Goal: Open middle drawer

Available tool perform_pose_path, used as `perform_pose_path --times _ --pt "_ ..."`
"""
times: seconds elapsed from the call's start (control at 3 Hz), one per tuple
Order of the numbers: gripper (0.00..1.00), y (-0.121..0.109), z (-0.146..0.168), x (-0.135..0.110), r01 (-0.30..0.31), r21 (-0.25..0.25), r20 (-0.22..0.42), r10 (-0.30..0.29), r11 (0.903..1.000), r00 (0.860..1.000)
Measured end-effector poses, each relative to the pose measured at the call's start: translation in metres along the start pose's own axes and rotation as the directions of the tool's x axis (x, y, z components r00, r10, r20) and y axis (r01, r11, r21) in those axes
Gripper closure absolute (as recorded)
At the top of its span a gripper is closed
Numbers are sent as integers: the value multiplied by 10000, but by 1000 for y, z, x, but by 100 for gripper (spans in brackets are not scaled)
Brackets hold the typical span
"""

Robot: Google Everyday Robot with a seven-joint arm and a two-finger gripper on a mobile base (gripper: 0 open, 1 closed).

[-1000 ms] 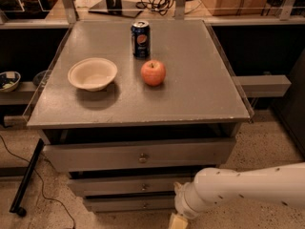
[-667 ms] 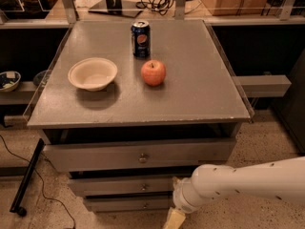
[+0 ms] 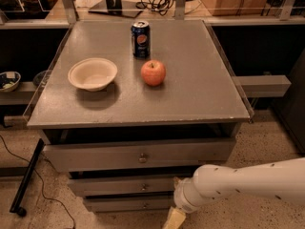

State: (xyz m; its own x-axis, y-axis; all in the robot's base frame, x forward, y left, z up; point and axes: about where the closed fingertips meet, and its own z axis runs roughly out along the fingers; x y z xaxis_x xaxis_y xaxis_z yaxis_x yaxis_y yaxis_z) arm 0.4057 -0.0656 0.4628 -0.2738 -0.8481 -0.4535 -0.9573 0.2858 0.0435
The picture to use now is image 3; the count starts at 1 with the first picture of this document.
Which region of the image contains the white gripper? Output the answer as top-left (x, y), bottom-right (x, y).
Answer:
top-left (162, 177), bottom-right (204, 229)

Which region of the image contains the grey drawer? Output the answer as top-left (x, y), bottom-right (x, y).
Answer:
top-left (83, 194), bottom-right (173, 213)
top-left (44, 137), bottom-right (236, 172)
top-left (68, 175), bottom-right (174, 197)

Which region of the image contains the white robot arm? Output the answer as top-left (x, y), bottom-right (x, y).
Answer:
top-left (162, 157), bottom-right (305, 229)

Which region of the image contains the grey drawer cabinet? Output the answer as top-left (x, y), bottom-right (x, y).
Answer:
top-left (29, 20), bottom-right (249, 200)

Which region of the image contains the grey bottom drawer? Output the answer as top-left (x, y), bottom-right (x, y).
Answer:
top-left (83, 194), bottom-right (173, 213)

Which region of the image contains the grey top drawer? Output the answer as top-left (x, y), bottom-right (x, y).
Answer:
top-left (44, 137), bottom-right (236, 172)

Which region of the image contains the red apple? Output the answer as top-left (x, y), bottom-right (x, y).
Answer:
top-left (141, 60), bottom-right (166, 87)

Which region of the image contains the beige paper bowl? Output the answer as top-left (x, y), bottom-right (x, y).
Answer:
top-left (68, 58), bottom-right (118, 92)

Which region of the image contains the black bar on floor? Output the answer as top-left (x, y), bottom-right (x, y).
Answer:
top-left (10, 139), bottom-right (44, 218)

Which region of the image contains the blue pepsi can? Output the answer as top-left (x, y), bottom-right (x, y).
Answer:
top-left (131, 21), bottom-right (151, 58)

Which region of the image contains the dark plate on shelf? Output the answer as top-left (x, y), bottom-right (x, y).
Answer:
top-left (32, 70), bottom-right (51, 87)

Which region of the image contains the black monitor stand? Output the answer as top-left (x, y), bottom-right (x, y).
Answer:
top-left (89, 0), bottom-right (143, 18)

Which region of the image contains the small bowl with items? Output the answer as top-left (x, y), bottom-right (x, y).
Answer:
top-left (0, 72), bottom-right (21, 93)

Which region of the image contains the black floor cable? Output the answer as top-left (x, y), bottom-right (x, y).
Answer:
top-left (0, 135), bottom-right (76, 229)

